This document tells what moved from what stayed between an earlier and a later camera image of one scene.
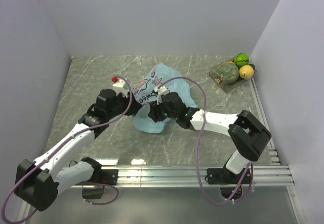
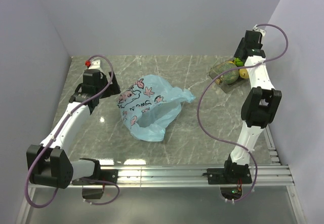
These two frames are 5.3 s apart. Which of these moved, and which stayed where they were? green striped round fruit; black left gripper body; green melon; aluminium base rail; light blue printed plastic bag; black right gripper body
Moved: black left gripper body; light blue printed plastic bag; black right gripper body
Stayed: aluminium base rail; green melon; green striped round fruit
